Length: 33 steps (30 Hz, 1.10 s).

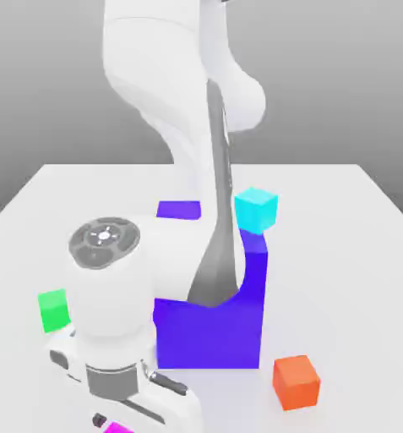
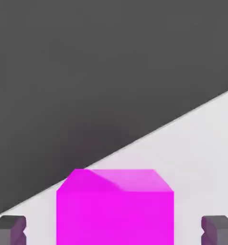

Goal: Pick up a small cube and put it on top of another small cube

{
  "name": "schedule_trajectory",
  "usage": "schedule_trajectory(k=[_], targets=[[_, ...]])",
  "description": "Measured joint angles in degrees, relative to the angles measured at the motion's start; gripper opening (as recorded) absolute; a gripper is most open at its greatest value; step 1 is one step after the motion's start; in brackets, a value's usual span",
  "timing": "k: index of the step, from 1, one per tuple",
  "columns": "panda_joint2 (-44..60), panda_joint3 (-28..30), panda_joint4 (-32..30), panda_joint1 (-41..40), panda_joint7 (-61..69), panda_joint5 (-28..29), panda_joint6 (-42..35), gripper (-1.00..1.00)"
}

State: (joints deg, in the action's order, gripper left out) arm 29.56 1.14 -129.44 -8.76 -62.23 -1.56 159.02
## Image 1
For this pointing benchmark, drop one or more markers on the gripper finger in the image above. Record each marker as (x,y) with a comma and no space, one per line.
(99,419)

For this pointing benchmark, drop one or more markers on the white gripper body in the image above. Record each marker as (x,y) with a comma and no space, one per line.
(177,411)

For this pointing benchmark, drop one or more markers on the small magenta cube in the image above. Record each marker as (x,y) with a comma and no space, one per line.
(118,429)

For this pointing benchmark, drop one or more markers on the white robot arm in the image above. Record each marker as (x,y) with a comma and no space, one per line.
(147,101)

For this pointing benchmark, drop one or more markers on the small green cube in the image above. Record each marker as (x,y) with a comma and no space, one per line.
(54,309)

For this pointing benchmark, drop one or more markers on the small orange cube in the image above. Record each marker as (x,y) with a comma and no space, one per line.
(297,384)

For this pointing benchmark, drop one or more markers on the small cyan cube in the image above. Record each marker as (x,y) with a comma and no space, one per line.
(255,211)

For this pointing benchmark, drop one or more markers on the large blue box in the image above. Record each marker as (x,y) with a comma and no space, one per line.
(208,335)

